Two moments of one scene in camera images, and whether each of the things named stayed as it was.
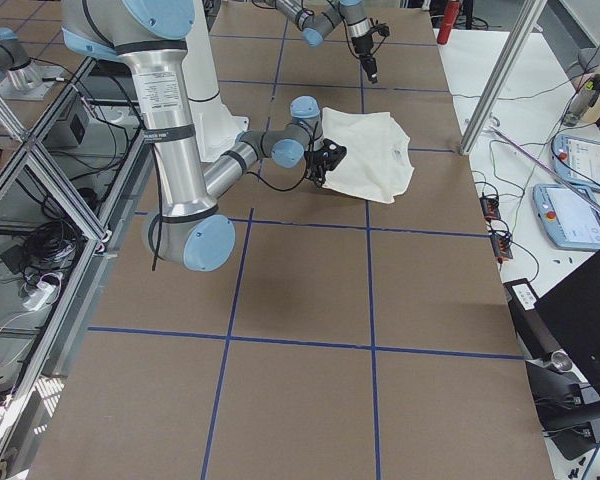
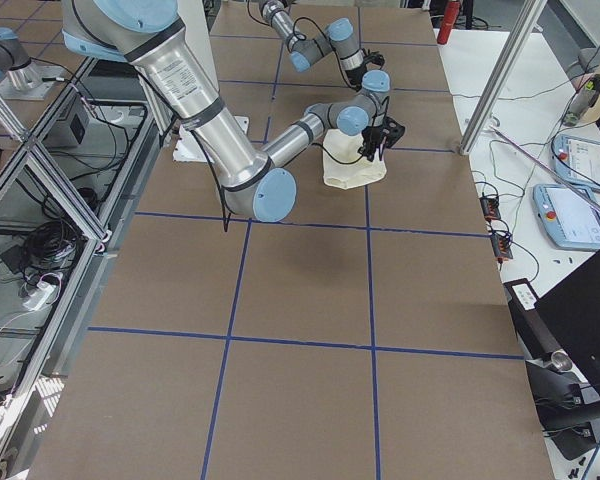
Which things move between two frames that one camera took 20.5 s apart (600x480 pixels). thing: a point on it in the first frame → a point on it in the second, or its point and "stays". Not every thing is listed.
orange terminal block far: x=490 y=207 stays
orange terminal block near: x=501 y=245 stays
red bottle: x=451 y=11 stays
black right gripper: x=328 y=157 → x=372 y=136
